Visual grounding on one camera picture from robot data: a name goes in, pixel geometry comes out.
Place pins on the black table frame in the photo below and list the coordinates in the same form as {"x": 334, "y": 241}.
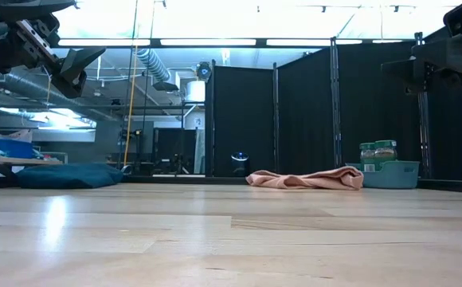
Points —
{"x": 175, "y": 179}

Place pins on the green lid spice jar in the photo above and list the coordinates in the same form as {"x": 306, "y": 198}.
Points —
{"x": 366, "y": 157}
{"x": 385, "y": 151}

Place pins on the white cylinder fixture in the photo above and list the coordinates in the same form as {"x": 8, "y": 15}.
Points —
{"x": 195, "y": 91}

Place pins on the blue storage box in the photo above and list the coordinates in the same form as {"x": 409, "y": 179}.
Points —
{"x": 14, "y": 148}

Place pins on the black tower air purifier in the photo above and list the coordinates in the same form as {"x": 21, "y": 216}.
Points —
{"x": 240, "y": 165}

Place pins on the black monitor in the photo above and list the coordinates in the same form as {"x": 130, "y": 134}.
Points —
{"x": 175, "y": 149}

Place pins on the black fabric partition panel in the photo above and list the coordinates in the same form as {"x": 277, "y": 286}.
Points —
{"x": 374, "y": 111}
{"x": 458, "y": 131}
{"x": 306, "y": 107}
{"x": 243, "y": 111}

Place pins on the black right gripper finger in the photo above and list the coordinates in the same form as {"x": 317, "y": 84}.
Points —
{"x": 408, "y": 67}

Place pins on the large grey ceiling duct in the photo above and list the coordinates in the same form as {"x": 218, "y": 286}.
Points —
{"x": 36, "y": 89}

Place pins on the round black ceiling device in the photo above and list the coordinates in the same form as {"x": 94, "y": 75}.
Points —
{"x": 204, "y": 71}

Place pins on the wooden background desk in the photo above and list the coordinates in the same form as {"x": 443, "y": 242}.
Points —
{"x": 36, "y": 161}

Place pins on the black ceiling lamp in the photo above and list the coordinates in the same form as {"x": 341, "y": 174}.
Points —
{"x": 165, "y": 86}

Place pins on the silver flexible ventilation duct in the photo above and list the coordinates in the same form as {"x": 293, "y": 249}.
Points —
{"x": 153, "y": 64}

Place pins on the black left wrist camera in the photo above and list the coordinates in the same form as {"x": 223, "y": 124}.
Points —
{"x": 36, "y": 5}

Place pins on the pink folded cloth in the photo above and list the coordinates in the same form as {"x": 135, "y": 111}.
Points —
{"x": 306, "y": 179}

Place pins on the light blue plastic bin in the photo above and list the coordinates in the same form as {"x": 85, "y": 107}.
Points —
{"x": 392, "y": 175}

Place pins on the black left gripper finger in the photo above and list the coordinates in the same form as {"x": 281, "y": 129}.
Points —
{"x": 73, "y": 73}

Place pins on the dark teal cloth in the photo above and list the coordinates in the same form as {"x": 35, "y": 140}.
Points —
{"x": 71, "y": 175}

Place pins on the ceiling light strip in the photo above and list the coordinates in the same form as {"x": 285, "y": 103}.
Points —
{"x": 207, "y": 42}
{"x": 314, "y": 42}
{"x": 103, "y": 42}

